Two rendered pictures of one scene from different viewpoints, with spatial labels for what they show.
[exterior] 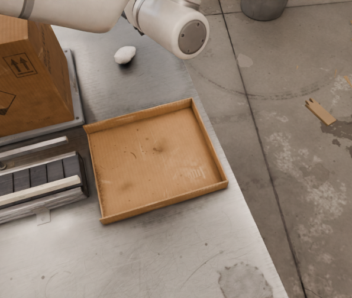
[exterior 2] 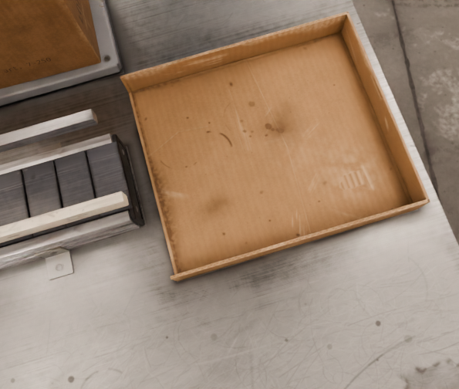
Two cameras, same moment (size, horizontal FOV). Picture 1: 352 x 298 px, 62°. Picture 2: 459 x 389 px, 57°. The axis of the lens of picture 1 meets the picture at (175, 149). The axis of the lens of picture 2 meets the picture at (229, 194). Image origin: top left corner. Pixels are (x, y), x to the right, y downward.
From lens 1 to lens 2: 0.23 m
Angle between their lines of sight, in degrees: 15
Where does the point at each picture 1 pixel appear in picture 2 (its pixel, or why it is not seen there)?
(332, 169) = not seen: outside the picture
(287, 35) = not seen: outside the picture
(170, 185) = (304, 204)
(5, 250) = not seen: outside the picture
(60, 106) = (71, 35)
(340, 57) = not seen: outside the picture
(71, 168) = (106, 172)
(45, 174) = (54, 184)
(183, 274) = (335, 379)
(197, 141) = (355, 110)
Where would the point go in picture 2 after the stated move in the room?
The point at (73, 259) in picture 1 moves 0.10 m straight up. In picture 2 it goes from (123, 347) to (92, 357)
